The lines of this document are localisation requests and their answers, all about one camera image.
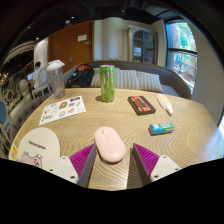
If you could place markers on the grey tufted bench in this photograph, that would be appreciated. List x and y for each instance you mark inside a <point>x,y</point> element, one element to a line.
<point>30,108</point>

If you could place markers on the person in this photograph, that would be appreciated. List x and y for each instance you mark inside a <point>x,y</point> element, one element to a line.
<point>36,75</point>

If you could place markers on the group of blue-backed chairs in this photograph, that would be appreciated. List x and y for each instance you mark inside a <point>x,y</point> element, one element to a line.
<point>10,96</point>

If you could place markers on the glass-fronted cabinet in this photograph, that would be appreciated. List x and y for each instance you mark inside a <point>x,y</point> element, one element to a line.
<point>142,45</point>

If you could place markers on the white tube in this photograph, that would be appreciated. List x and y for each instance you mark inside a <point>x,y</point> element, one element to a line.
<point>164,103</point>

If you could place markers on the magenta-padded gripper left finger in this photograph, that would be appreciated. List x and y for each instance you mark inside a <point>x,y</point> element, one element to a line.
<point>63,168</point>

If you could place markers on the striped cushion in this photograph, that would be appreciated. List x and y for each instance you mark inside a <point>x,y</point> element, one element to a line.
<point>95,78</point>
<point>127,80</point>
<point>150,82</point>

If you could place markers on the small green and blue box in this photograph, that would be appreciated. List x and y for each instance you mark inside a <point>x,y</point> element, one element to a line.
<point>161,128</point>

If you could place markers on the brown wooden door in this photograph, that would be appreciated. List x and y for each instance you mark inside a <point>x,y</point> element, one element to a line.
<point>70,43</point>

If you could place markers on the pink computer mouse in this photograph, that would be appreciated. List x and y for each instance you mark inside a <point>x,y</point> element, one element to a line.
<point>110,145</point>

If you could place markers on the white round mouse pad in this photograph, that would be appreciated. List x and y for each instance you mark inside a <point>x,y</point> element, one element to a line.
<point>38,145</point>

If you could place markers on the white sticker sheet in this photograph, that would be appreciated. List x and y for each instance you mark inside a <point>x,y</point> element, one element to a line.
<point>61,109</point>

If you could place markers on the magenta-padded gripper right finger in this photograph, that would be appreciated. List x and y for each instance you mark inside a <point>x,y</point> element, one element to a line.
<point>163,168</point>

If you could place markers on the black-framed window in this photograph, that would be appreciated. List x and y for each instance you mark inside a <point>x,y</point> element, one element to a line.
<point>181,50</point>

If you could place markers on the green drink can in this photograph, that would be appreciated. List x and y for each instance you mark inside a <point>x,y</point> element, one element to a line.
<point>107,83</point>

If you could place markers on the white chair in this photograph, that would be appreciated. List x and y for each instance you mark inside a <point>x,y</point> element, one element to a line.
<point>43,81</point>

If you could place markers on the grey curved sofa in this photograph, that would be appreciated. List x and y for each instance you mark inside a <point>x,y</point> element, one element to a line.
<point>173,81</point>

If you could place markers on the black box with orange print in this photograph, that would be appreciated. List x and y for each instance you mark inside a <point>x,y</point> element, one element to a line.
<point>141,105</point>

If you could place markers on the clear plastic shaker bottle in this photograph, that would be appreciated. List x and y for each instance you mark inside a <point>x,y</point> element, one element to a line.
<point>56,81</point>

